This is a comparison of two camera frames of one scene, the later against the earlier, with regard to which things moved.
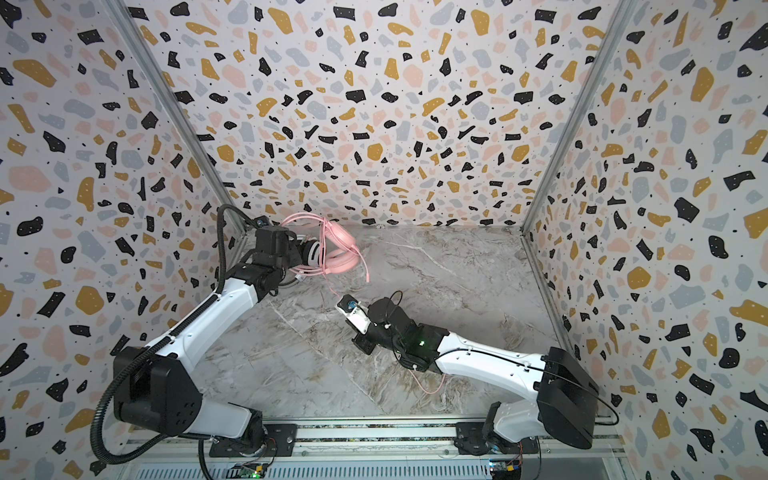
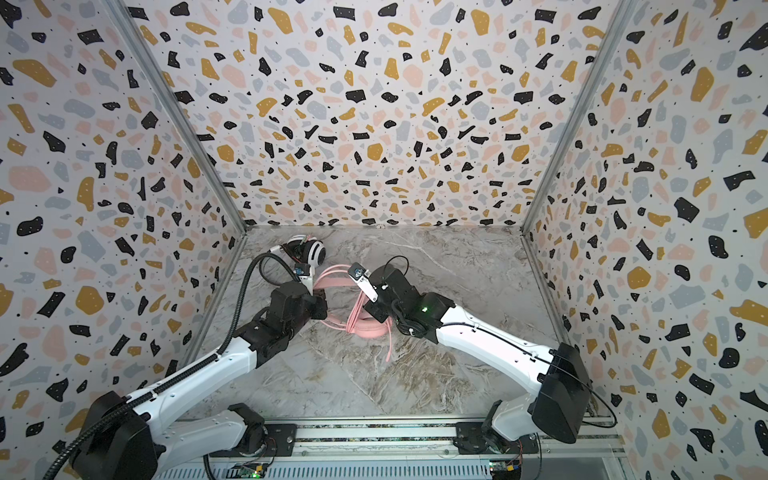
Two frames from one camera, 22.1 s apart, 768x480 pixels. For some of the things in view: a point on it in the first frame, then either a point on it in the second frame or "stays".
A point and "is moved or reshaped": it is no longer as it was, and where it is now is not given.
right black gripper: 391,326 to 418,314
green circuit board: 248,470 stays
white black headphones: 310,251 stays
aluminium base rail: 390,451 stays
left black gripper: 295,257 to 321,312
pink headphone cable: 423,388 is moved or reshaped
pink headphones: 339,252 to 361,322
